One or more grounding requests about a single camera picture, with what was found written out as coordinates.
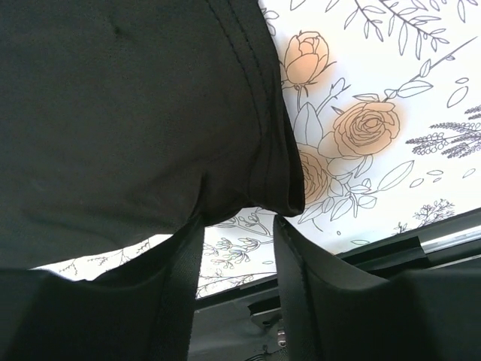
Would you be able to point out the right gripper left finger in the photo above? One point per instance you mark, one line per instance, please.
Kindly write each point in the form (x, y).
(141, 310)

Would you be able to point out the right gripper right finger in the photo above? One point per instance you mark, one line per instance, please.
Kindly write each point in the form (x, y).
(335, 311)

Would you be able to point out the black t shirt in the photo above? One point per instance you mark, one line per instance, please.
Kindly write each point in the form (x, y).
(121, 120)

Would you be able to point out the floral table cloth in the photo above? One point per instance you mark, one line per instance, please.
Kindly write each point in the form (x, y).
(383, 98)

